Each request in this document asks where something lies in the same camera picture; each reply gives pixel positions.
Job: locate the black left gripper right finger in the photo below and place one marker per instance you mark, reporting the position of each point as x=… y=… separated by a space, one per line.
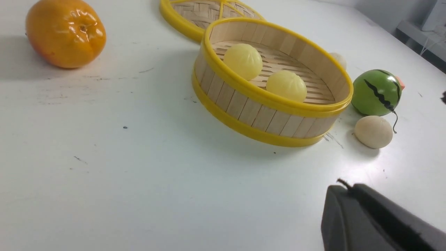
x=404 y=229

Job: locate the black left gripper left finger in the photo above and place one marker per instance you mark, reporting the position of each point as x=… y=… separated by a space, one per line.
x=345 y=226

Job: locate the white bun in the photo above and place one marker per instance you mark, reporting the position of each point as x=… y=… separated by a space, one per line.
x=373 y=131
x=340 y=59

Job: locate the yellow bun front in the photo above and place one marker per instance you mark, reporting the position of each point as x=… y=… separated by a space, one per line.
x=288 y=85

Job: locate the yellow bun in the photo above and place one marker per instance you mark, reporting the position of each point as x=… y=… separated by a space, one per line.
x=244 y=60
x=288 y=85

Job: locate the bamboo steamer tray yellow rim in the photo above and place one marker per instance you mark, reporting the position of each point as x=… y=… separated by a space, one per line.
x=246 y=106

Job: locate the bamboo steamer lid yellow rim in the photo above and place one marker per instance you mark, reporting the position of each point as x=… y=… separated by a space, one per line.
x=192 y=17

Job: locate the green toy watermelon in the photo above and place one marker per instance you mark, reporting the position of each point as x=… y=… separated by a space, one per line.
x=376 y=93

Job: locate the orange foam cube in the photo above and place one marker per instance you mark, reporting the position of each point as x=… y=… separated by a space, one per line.
x=402 y=85

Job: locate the grey shelf in background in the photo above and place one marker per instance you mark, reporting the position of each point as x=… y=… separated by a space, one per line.
x=429 y=31

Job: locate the orange toy tangerine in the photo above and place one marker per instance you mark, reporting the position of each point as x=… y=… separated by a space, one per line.
x=66 y=33

